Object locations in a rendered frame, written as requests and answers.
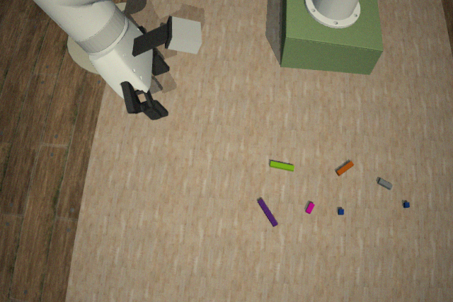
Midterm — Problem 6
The grey rod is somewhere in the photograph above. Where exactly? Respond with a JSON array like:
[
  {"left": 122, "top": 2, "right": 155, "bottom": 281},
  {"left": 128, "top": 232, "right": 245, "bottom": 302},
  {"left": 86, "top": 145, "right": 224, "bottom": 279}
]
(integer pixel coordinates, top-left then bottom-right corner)
[{"left": 377, "top": 179, "right": 393, "bottom": 190}]

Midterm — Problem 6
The magenta rod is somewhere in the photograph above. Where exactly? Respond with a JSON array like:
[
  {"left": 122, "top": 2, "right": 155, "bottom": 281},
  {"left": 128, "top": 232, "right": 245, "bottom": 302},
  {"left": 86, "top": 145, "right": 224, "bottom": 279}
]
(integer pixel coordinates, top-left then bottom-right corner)
[{"left": 306, "top": 202, "right": 315, "bottom": 214}]

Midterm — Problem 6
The orange rod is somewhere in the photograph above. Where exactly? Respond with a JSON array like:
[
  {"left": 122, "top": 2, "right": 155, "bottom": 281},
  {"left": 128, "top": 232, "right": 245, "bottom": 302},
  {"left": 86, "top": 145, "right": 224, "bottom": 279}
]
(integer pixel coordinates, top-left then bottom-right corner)
[{"left": 336, "top": 161, "right": 354, "bottom": 176}]

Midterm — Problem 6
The lime green rectangular bar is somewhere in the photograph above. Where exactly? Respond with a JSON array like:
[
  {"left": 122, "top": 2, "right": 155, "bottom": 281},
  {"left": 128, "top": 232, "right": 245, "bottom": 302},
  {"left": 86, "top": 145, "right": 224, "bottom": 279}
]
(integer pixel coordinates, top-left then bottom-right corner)
[{"left": 270, "top": 161, "right": 294, "bottom": 172}]

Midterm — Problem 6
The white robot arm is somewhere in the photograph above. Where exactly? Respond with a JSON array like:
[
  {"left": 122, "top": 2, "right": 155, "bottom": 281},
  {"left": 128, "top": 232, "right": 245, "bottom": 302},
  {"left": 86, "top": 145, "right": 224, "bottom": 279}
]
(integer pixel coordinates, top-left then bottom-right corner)
[{"left": 33, "top": 0, "right": 360, "bottom": 57}]

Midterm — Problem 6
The purple rod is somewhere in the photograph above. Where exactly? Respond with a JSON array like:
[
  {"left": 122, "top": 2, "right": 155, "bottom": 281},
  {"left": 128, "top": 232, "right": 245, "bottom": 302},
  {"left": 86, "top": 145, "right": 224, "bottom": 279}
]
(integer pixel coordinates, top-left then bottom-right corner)
[{"left": 258, "top": 199, "right": 278, "bottom": 227}]

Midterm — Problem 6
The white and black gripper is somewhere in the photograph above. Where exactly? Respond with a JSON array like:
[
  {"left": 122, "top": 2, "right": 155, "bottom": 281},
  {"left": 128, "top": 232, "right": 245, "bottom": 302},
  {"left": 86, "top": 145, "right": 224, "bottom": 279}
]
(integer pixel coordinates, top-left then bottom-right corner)
[{"left": 86, "top": 16, "right": 170, "bottom": 120}]

